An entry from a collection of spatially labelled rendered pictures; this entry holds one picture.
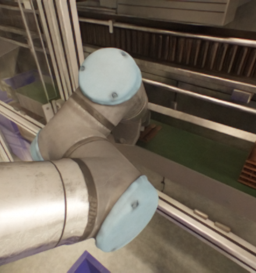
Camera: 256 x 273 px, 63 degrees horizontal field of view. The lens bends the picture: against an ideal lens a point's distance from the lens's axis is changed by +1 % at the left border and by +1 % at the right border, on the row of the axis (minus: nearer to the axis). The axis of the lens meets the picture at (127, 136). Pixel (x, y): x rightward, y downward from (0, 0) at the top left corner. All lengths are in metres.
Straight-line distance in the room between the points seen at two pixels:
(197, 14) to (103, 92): 0.29
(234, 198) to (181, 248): 0.69
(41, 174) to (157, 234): 1.05
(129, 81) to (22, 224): 0.22
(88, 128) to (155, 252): 0.94
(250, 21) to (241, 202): 0.54
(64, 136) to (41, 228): 0.15
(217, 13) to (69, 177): 0.42
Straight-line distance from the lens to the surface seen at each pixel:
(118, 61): 0.32
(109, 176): 0.23
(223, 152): 0.63
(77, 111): 0.32
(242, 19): 0.82
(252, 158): 0.52
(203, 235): 0.58
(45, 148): 0.34
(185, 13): 0.53
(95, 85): 0.31
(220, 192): 0.56
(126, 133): 0.46
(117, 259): 1.16
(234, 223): 1.05
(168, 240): 1.21
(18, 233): 0.19
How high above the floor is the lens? 1.08
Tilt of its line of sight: 39 degrees down
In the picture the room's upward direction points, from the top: 1 degrees counter-clockwise
